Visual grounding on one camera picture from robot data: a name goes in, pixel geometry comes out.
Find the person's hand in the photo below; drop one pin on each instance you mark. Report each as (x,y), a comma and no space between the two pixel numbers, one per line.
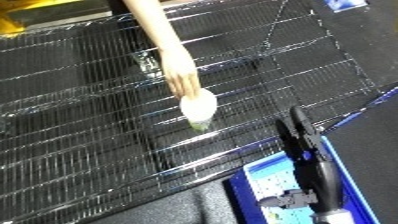
(180,71)

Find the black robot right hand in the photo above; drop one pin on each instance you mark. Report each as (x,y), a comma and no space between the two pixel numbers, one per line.
(317,166)

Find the white paper cup green band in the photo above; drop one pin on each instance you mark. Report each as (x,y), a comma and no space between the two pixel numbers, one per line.
(198,106)

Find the pale robot right arm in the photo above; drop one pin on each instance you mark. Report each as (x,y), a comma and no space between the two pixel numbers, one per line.
(337,218)

